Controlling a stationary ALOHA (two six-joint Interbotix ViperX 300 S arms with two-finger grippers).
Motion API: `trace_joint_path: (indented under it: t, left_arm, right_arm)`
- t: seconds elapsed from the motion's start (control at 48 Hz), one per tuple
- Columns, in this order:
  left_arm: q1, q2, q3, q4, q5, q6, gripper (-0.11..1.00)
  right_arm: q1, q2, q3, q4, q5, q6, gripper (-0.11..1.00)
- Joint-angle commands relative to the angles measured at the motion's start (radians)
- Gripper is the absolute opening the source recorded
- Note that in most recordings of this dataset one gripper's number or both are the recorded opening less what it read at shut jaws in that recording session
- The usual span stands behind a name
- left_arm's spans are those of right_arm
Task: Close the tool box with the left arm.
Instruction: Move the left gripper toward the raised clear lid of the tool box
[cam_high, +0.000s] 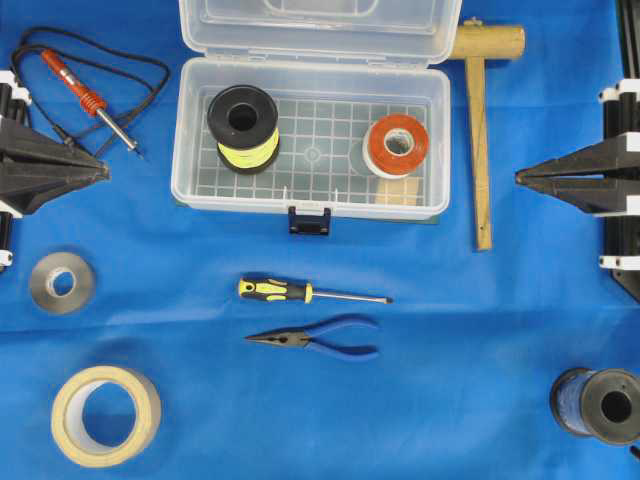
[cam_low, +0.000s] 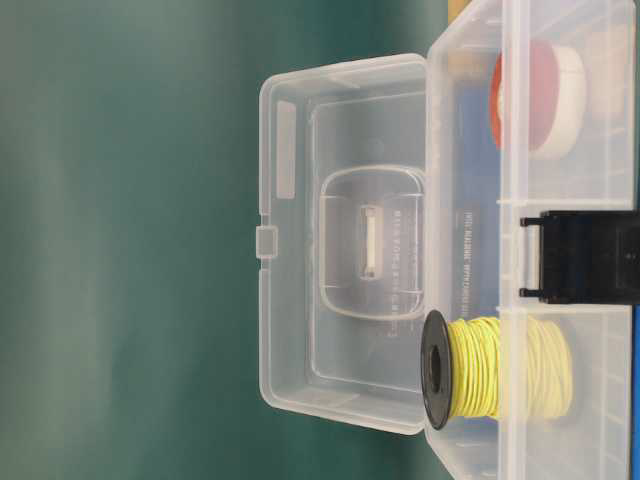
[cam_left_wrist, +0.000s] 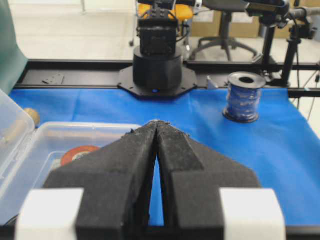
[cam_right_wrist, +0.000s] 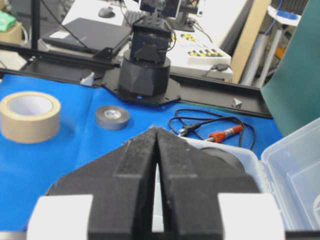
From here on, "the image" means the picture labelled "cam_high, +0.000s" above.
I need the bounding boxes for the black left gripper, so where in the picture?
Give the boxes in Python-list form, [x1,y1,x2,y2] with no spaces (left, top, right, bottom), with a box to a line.
[0,70,111,272]

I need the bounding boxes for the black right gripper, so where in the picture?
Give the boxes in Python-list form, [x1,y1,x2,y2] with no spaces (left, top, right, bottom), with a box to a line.
[515,79,639,301]

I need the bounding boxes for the clear plastic tool box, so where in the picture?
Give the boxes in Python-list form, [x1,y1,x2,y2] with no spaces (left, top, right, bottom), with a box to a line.
[171,57,451,222]

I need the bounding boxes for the clear tool box lid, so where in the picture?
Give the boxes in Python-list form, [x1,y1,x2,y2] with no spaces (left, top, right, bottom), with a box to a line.
[179,0,461,66]

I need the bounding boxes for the red soldering iron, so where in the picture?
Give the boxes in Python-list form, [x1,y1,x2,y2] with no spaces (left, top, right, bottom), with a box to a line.
[40,49,142,156]

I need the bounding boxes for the grey tape roll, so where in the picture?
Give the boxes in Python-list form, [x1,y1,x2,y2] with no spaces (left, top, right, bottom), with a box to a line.
[28,248,97,316]

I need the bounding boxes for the wooden mallet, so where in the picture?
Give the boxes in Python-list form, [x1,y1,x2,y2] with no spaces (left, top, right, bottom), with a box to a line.
[449,18,526,251]

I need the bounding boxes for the blue table cloth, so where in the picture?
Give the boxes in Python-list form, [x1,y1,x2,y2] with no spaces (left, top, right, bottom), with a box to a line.
[1,1,639,479]

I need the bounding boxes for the small wooden block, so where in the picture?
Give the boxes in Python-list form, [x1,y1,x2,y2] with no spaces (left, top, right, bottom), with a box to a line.
[375,177,422,206]

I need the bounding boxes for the red tape roll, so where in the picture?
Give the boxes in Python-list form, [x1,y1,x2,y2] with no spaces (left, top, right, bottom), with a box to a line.
[362,114,429,180]

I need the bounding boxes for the beige masking tape roll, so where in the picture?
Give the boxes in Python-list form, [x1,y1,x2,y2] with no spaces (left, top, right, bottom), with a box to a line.
[50,365,162,469]

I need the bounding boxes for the yellow black screwdriver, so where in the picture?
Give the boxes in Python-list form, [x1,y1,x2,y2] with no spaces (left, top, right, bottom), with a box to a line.
[237,277,393,304]

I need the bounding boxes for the blue needle nose pliers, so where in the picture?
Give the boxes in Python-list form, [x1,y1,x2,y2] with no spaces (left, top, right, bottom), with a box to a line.
[243,316,380,363]

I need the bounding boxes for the black soldering iron cable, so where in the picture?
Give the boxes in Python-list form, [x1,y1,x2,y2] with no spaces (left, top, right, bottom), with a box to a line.
[9,26,172,154]

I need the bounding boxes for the black spool yellow wire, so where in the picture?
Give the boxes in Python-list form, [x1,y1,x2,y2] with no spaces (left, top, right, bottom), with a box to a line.
[206,84,280,175]

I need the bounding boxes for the black spool blue wire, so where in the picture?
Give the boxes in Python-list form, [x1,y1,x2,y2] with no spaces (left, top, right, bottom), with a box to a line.
[549,367,640,446]

